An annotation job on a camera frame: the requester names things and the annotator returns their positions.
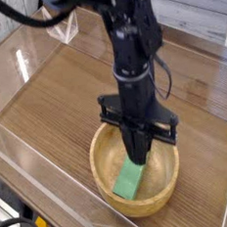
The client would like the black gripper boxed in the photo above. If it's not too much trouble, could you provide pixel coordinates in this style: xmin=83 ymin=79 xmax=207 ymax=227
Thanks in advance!
xmin=98 ymin=78 xmax=178 ymax=165

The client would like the green rectangular block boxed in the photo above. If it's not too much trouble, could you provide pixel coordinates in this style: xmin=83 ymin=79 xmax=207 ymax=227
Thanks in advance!
xmin=113 ymin=157 xmax=146 ymax=201

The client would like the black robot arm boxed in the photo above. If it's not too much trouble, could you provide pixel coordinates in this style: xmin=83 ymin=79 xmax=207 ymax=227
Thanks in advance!
xmin=43 ymin=0 xmax=178 ymax=165

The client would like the light wooden bowl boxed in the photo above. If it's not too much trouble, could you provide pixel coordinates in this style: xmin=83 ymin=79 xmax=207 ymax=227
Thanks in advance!
xmin=89 ymin=123 xmax=180 ymax=218

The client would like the clear acrylic corner bracket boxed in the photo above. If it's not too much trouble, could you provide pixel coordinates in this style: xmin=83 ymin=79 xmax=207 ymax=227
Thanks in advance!
xmin=40 ymin=2 xmax=81 ymax=47

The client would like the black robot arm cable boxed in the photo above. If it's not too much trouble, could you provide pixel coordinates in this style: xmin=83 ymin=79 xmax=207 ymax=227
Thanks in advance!
xmin=0 ymin=0 xmax=78 ymax=33

